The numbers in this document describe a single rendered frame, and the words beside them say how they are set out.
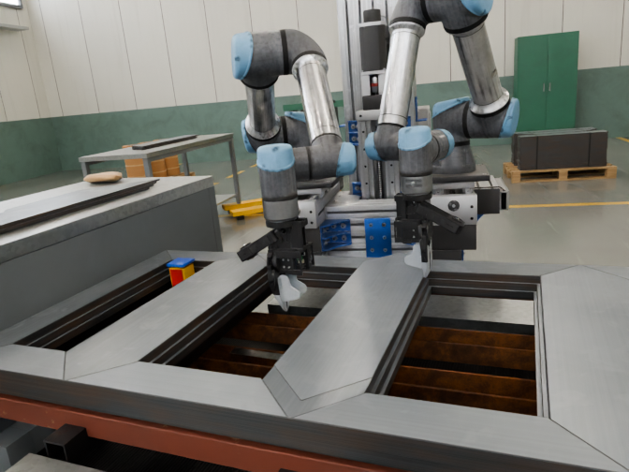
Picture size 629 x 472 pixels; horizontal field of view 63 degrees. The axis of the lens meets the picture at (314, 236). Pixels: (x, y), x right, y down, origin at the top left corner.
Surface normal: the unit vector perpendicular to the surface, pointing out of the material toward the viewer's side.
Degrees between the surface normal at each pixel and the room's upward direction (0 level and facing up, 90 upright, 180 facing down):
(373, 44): 90
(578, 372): 0
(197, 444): 90
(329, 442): 90
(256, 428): 90
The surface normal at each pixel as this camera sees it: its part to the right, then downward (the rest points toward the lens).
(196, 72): -0.23, 0.28
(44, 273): 0.93, 0.02
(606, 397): -0.09, -0.96
